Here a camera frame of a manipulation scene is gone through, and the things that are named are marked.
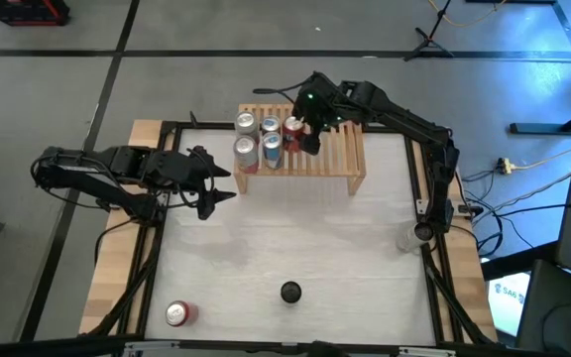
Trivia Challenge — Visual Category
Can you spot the white Celsius can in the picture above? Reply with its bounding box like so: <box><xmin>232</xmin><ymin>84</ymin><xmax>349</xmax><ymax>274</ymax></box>
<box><xmin>395</xmin><ymin>221</ymin><xmax>435</xmax><ymax>254</ymax></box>

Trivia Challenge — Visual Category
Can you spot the black round table camera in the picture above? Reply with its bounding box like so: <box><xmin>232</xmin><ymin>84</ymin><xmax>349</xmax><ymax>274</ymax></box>
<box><xmin>280</xmin><ymin>281</ymin><xmax>303</xmax><ymax>304</ymax></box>

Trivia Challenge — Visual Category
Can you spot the white printed sheet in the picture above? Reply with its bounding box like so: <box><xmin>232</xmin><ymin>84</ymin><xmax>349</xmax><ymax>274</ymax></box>
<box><xmin>486</xmin><ymin>271</ymin><xmax>532</xmax><ymax>338</ymax></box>

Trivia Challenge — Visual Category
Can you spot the red can white lettering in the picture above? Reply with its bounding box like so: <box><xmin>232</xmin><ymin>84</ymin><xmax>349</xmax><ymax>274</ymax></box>
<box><xmin>281</xmin><ymin>115</ymin><xmax>307</xmax><ymax>154</ymax></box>

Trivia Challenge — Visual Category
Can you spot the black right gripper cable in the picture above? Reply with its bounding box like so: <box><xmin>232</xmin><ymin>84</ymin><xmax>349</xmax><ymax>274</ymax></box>
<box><xmin>253</xmin><ymin>78</ymin><xmax>311</xmax><ymax>98</ymax></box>

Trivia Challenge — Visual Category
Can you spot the silver red beverage can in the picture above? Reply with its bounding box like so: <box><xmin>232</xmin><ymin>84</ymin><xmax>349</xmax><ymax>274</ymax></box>
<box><xmin>232</xmin><ymin>134</ymin><xmax>261</xmax><ymax>175</ymax></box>

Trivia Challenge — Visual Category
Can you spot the black tripod stand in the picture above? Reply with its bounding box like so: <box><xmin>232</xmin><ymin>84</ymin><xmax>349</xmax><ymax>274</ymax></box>
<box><xmin>402</xmin><ymin>0</ymin><xmax>458</xmax><ymax>63</ymax></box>

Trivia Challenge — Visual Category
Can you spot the small blue silver can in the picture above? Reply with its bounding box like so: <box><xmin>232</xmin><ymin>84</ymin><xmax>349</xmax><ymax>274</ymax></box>
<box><xmin>261</xmin><ymin>114</ymin><xmax>283</xmax><ymax>135</ymax></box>

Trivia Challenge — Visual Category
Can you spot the black desk frame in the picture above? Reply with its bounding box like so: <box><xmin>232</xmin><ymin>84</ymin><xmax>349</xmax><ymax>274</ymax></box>
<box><xmin>508</xmin><ymin>0</ymin><xmax>571</xmax><ymax>136</ymax></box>

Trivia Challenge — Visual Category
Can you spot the black aluminium table frame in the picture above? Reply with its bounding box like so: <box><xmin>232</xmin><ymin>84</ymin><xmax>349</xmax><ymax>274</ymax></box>
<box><xmin>86</xmin><ymin>119</ymin><xmax>498</xmax><ymax>348</ymax></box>

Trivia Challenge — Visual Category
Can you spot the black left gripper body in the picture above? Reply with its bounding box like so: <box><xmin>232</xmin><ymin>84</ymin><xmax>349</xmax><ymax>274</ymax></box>
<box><xmin>154</xmin><ymin>146</ymin><xmax>216</xmax><ymax>220</ymax></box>

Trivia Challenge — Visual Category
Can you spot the tall blue silver can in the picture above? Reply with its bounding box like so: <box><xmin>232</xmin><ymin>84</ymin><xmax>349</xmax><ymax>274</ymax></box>
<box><xmin>261</xmin><ymin>131</ymin><xmax>285</xmax><ymax>171</ymax></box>

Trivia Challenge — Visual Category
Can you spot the silver pink beverage can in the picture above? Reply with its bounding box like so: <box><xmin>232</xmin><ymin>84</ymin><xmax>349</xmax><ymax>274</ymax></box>
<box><xmin>234</xmin><ymin>110</ymin><xmax>261</xmax><ymax>143</ymax></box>

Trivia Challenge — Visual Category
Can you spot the wooden slatted shelf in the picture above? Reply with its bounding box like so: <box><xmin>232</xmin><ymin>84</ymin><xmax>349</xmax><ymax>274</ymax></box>
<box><xmin>233</xmin><ymin>102</ymin><xmax>367</xmax><ymax>196</ymax></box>

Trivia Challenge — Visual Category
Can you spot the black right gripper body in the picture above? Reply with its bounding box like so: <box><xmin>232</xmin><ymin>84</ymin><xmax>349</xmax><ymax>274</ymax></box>
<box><xmin>292</xmin><ymin>72</ymin><xmax>347</xmax><ymax>136</ymax></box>

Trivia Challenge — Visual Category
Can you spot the red black crate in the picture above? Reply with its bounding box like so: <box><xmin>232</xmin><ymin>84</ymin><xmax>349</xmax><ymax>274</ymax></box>
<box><xmin>0</xmin><ymin>0</ymin><xmax>71</xmax><ymax>28</ymax></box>

